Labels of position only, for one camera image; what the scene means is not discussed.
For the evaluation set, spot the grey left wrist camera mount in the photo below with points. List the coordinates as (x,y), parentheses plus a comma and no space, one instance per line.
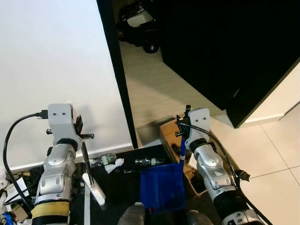
(60,121)

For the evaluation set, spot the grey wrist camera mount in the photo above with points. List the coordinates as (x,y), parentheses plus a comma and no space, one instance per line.
(199,123)
(60,121)

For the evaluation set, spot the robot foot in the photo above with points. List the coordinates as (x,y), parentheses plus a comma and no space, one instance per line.
(199,218)
(132,214)

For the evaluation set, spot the black wheeled machine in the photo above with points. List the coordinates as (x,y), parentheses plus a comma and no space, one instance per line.
(138,26)

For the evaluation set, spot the black door frame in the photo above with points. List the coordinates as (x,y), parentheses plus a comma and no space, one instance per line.
(115,70)

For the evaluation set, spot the crumpled white tissue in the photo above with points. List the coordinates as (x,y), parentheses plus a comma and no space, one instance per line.
(115,165)

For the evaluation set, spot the clear plastic bottle green label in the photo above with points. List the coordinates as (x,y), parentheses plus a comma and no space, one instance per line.
(105,160)

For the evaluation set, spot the thin broom stick white end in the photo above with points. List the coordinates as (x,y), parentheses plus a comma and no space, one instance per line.
(93,187)

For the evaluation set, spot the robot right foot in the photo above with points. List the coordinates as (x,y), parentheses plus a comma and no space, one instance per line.
(199,218)

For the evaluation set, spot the black floor mat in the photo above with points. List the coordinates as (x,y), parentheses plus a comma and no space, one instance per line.
(119,187)

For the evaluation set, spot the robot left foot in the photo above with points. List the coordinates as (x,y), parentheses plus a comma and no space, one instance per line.
(132,214)

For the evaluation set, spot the clear plastic bottle dark cap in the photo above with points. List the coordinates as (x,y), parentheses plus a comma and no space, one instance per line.
(149,162)

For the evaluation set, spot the blue plastic dustpan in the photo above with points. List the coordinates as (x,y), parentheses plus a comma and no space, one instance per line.
(161,187)

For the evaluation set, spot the white paper litter pile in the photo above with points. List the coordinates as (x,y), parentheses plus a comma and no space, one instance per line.
(11,197)

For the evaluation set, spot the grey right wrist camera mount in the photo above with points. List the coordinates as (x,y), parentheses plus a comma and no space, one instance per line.
(199,123)

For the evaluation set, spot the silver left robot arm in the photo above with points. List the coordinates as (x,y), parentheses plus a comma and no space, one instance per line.
(56,173)

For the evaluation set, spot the black door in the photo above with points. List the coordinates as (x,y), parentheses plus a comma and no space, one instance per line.
(225,51)

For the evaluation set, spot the brown cardboard box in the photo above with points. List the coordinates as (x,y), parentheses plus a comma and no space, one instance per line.
(169,136)

